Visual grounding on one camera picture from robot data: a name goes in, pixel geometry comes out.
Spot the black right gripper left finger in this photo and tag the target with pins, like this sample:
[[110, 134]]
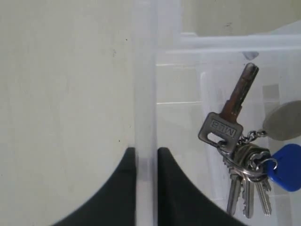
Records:
[[114, 204]]

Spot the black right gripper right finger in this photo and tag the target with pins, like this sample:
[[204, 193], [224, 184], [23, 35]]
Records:
[[180, 203]]

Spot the key bunch with blue fob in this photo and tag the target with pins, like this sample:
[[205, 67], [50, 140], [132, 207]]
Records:
[[252, 168]]

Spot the clear wide drawer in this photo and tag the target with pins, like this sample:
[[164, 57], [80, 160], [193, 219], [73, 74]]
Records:
[[285, 37]]

